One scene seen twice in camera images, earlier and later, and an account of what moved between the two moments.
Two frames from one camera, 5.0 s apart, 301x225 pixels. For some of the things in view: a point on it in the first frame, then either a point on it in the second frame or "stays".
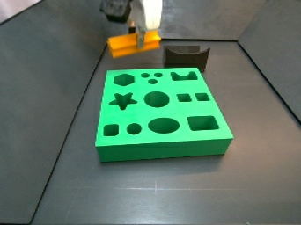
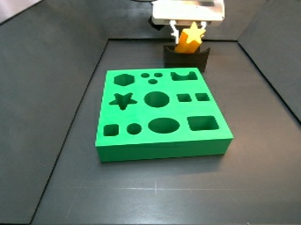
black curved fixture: (184, 56) stays
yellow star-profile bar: (124, 43) -> (190, 39)
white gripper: (146, 17) -> (167, 11)
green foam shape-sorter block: (159, 113) stays
